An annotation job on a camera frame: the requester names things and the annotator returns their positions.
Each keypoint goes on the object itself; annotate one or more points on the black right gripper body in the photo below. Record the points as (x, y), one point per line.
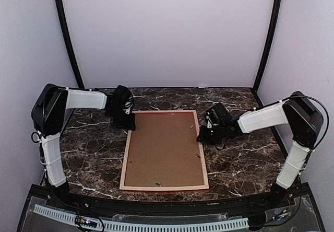
(213, 137)

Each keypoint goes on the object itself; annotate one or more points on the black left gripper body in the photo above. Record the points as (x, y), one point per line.
(120, 120)

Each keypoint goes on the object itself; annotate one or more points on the brown cardboard backing board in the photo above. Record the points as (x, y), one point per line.
(164, 148)

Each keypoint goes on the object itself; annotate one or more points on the red wooden picture frame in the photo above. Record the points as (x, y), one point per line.
(125, 169)

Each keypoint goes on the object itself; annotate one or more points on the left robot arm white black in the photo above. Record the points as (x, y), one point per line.
(48, 115)

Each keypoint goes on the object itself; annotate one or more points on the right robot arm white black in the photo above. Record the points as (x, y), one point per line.
(297, 111)

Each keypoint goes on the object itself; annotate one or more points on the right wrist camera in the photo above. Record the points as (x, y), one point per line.
(209, 124)

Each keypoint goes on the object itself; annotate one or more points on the white slotted cable duct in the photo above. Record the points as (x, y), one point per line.
(143, 223)

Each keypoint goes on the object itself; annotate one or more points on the black front rail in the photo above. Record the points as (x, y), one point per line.
(249, 205)

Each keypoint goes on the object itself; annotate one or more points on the left black corner post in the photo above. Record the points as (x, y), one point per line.
(68, 43)

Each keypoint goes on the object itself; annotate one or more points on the black corner post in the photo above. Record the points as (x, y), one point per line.
(268, 44)
(68, 43)

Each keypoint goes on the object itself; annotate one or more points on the right black corner post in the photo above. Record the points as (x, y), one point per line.
(268, 44)

